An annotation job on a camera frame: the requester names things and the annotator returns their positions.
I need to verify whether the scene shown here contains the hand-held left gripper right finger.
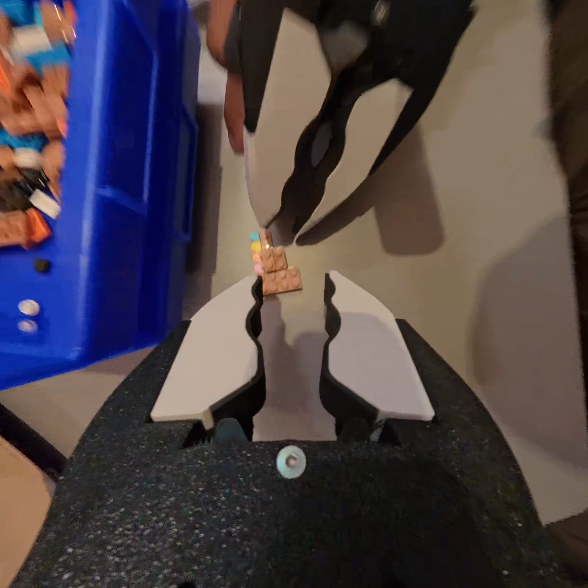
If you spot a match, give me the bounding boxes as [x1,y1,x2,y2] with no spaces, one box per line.
[320,270,436,422]

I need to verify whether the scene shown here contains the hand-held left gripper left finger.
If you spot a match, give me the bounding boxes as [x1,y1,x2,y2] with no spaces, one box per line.
[150,275,267,430]

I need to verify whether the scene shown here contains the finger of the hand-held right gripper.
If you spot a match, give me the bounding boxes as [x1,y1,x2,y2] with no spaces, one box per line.
[294,78,414,246]
[243,8,332,228]

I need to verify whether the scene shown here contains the brick chunk with coloured studs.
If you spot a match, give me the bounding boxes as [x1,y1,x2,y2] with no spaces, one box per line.
[248,229,304,297]

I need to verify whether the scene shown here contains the blue plastic bin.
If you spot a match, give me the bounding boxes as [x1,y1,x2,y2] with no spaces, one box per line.
[0,0,203,391]

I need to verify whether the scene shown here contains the person's right hand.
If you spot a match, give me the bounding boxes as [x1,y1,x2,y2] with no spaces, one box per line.
[205,0,249,154]

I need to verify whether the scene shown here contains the open printed cardboard box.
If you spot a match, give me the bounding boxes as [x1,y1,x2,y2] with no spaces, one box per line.
[0,436,51,584]

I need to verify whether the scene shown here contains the pile of loose toy bricks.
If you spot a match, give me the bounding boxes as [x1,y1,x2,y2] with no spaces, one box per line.
[0,0,79,336]

